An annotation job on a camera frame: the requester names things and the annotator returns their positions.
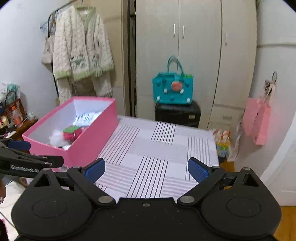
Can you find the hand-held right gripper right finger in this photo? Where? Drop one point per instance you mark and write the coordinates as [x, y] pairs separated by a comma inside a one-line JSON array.
[[198, 171]]

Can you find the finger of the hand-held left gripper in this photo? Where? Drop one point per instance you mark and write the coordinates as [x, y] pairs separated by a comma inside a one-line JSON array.
[[19, 144], [34, 163]]

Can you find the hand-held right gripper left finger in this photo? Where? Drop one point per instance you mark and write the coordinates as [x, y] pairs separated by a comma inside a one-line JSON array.
[[94, 170]]

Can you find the pink cardboard box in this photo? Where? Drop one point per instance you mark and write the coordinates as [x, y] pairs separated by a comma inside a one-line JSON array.
[[92, 143]]

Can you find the white mesh bath puff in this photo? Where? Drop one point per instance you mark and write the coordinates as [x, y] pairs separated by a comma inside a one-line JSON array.
[[55, 139]]

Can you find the red strawberry plush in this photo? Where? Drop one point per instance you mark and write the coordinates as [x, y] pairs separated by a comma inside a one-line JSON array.
[[72, 134]]

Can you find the wooden side cabinet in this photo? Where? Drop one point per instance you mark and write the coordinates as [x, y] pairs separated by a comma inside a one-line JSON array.
[[25, 128]]

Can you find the orange drink bottle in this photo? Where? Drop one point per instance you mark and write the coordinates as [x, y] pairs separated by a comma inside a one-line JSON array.
[[16, 115]]

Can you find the woven basket bag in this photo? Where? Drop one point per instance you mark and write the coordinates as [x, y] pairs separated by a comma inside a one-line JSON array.
[[8, 109]]

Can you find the white plastic bag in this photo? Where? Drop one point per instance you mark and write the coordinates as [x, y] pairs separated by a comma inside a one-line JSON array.
[[235, 143]]

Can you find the white printed paper sheet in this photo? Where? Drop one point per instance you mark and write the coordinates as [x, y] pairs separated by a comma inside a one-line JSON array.
[[87, 118]]

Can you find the striped white tablecloth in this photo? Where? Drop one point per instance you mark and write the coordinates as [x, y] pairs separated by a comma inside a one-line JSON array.
[[150, 150]]

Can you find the plastic bag of tissue packs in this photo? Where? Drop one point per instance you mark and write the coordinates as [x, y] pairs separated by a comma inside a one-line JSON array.
[[12, 89]]

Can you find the black suitcase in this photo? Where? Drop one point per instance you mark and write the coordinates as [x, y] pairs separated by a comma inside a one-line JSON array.
[[175, 114]]

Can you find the pink shopping bag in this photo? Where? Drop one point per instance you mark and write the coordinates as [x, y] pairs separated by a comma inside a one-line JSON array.
[[256, 122]]

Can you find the cream pyjama pants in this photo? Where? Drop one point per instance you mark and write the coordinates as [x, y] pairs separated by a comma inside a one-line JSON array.
[[101, 85]]

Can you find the teal tote bag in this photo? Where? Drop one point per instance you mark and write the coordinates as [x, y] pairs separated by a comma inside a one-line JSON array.
[[166, 92]]

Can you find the white door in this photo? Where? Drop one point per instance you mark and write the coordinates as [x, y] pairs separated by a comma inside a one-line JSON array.
[[284, 139]]

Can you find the beige canvas tote bag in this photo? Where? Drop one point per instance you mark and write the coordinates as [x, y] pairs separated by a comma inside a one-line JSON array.
[[47, 53]]

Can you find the beige cabinet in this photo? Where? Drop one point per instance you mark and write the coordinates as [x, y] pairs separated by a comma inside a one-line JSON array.
[[118, 58]]

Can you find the cream green pyjama jacket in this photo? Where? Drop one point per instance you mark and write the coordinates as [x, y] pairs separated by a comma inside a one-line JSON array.
[[76, 41]]

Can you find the black clothes rack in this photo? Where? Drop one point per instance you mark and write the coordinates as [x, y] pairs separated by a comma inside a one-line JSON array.
[[48, 27]]

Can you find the bunch of blue hangers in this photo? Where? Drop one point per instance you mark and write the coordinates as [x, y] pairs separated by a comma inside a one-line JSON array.
[[44, 26]]

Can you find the beige wardrobe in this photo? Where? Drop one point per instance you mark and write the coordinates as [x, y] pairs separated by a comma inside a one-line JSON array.
[[201, 46]]

